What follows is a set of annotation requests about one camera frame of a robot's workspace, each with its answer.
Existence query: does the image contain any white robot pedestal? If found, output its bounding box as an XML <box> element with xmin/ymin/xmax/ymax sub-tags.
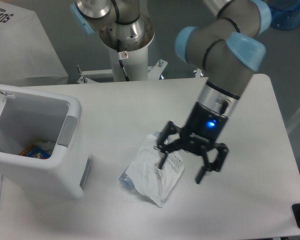
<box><xmin>76</xmin><ymin>12</ymin><xmax>206</xmax><ymax>85</ymax></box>

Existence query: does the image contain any blue water jug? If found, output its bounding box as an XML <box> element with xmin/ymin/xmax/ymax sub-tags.
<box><xmin>265</xmin><ymin>0</ymin><xmax>300</xmax><ymax>30</ymax></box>

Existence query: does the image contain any colourful snack packet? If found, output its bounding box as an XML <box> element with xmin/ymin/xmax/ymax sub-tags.
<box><xmin>18</xmin><ymin>141</ymin><xmax>55</xmax><ymax>160</ymax></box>

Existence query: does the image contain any white plastic pouch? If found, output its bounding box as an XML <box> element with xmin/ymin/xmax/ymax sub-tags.
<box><xmin>126</xmin><ymin>132</ymin><xmax>185</xmax><ymax>208</ymax></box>

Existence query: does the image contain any white trash can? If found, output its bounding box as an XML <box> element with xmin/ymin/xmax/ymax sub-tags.
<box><xmin>0</xmin><ymin>84</ymin><xmax>91</xmax><ymax>199</ymax></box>

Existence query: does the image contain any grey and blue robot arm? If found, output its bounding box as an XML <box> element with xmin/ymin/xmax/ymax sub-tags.
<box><xmin>70</xmin><ymin>0</ymin><xmax>272</xmax><ymax>183</ymax></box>

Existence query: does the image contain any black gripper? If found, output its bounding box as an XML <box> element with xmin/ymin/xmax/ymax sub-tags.
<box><xmin>156</xmin><ymin>101</ymin><xmax>231</xmax><ymax>185</ymax></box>

